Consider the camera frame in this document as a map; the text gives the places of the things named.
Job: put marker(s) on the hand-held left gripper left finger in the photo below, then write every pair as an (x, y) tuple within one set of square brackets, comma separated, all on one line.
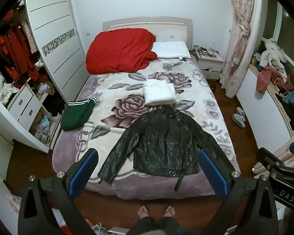
[(84, 173)]

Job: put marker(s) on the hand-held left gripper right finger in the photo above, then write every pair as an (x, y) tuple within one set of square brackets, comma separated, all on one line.
[(212, 173)]

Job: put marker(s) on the black leather jacket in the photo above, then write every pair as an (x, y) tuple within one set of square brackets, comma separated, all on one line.
[(161, 142)]

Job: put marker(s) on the pale clothes heap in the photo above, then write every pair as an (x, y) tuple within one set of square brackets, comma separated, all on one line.
[(43, 129)]

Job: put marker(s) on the white patterned clothes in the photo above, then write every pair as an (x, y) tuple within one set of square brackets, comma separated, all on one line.
[(1, 85)]

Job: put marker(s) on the red hanging clothes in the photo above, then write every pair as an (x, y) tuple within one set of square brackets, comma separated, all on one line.
[(17, 53)]

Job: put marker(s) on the pink floral bedding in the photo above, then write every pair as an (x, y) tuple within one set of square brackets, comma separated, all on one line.
[(288, 158)]

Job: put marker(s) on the white window ledge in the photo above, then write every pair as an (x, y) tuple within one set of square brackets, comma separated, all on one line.
[(259, 112)]

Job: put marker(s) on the grey slipper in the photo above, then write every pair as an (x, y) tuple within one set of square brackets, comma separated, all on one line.
[(237, 121), (241, 113)]

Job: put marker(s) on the teal garment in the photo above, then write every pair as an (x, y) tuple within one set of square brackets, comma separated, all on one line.
[(292, 96)]

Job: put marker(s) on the person's right foot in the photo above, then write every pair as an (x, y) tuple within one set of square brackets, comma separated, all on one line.
[(169, 211)]

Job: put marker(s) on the person's foot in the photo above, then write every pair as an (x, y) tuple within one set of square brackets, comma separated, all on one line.
[(169, 211), (143, 211)]

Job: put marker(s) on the green garment with white stripes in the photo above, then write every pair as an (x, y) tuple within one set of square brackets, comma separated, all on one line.
[(76, 115)]

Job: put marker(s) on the person's left foot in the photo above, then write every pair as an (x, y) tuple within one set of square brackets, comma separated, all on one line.
[(143, 211)]

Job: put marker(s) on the person's dark pants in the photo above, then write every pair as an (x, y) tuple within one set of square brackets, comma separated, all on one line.
[(156, 226)]

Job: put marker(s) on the pink red garment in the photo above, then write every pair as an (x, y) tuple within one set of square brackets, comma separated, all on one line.
[(264, 78)]

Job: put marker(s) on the white drawer unit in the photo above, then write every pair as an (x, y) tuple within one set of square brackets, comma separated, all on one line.
[(24, 102)]

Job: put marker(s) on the folded white fleece blanket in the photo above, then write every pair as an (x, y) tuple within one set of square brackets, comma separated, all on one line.
[(159, 93)]

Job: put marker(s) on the white nightstand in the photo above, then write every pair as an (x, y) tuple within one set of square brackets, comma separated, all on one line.
[(209, 64)]

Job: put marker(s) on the pink floral curtain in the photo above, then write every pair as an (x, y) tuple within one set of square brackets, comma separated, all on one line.
[(240, 41)]

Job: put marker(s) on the clutter on nightstand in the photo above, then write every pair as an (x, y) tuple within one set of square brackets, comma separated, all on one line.
[(205, 51)]

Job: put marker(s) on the window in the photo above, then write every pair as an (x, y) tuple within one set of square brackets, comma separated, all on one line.
[(289, 24)]

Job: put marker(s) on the red duvet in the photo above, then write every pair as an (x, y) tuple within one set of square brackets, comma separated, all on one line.
[(120, 51)]

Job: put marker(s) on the white pillow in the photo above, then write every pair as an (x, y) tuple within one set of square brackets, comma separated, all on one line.
[(171, 50)]

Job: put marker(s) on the white wardrobe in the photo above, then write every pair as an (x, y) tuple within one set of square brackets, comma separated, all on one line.
[(54, 29)]

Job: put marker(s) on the beige bed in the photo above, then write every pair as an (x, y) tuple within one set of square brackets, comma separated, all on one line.
[(147, 27)]

